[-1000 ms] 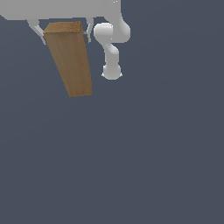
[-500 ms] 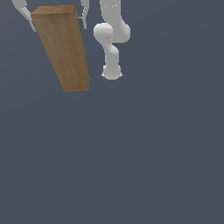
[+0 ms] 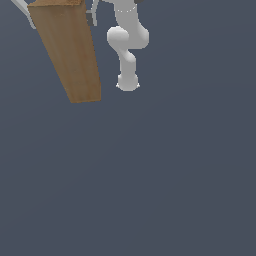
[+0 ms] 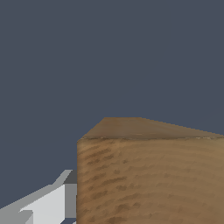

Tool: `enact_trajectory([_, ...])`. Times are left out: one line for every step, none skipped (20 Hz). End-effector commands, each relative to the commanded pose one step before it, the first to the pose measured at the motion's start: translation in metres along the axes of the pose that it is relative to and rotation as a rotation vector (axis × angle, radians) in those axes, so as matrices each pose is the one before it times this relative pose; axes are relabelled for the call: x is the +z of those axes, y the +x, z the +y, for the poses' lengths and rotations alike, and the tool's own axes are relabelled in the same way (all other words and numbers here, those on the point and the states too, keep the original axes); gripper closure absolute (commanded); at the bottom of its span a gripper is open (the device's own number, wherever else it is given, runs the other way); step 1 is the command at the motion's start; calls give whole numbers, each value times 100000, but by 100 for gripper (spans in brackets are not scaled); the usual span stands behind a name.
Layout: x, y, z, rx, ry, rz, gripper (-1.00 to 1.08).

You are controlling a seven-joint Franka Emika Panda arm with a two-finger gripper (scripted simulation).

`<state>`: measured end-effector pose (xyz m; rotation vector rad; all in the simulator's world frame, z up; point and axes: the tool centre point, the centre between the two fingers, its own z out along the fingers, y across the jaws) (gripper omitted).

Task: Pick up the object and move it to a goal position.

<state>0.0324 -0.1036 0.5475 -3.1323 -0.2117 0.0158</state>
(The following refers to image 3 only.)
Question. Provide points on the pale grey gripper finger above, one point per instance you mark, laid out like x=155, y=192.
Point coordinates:
x=22, y=6
x=94, y=13

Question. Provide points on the long brown wooden block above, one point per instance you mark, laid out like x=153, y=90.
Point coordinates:
x=68, y=53

